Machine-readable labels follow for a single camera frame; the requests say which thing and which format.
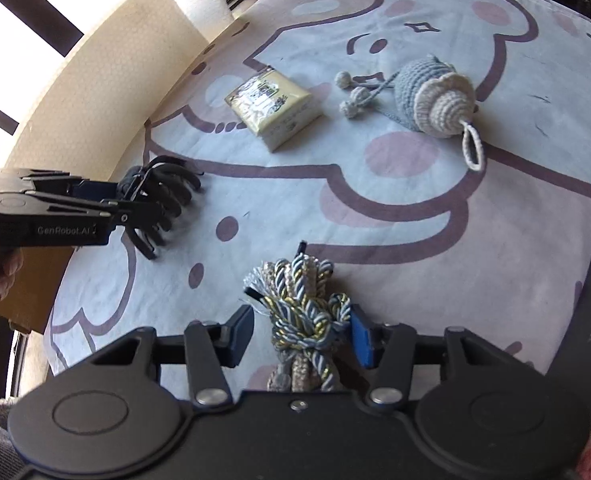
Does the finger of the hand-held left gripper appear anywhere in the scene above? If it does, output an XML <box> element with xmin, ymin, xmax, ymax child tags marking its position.
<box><xmin>25</xmin><ymin>198</ymin><xmax>174</xmax><ymax>229</ymax></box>
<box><xmin>0</xmin><ymin>169</ymin><xmax>122</xmax><ymax>199</ymax></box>

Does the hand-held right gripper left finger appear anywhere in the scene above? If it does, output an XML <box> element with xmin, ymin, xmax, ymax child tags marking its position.
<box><xmin>88</xmin><ymin>304</ymin><xmax>256</xmax><ymax>408</ymax></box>

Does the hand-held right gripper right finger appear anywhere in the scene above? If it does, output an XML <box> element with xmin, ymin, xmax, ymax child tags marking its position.
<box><xmin>350</xmin><ymin>305</ymin><xmax>543</xmax><ymax>408</ymax></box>

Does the black hair claw clip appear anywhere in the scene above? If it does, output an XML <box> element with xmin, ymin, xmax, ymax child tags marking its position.
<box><xmin>116</xmin><ymin>156</ymin><xmax>205</xmax><ymax>261</ymax></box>

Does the braided rope tassel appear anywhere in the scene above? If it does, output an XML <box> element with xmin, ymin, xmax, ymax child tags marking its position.
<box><xmin>242</xmin><ymin>255</ymin><xmax>352</xmax><ymax>393</ymax></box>

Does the yellow tissue pack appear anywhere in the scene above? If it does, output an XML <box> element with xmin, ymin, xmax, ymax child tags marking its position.
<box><xmin>224</xmin><ymin>66</ymin><xmax>323</xmax><ymax>152</ymax></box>

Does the blue cream crochet ornament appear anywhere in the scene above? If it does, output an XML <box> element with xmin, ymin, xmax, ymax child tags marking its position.
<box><xmin>335</xmin><ymin>54</ymin><xmax>486</xmax><ymax>171</ymax></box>

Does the person's left hand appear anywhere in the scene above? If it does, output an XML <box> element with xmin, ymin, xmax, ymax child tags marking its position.
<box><xmin>0</xmin><ymin>247</ymin><xmax>25</xmax><ymax>305</ymax></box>

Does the dark window frame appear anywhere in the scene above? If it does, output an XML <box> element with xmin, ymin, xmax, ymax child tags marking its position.
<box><xmin>0</xmin><ymin>0</ymin><xmax>146</xmax><ymax>171</ymax></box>

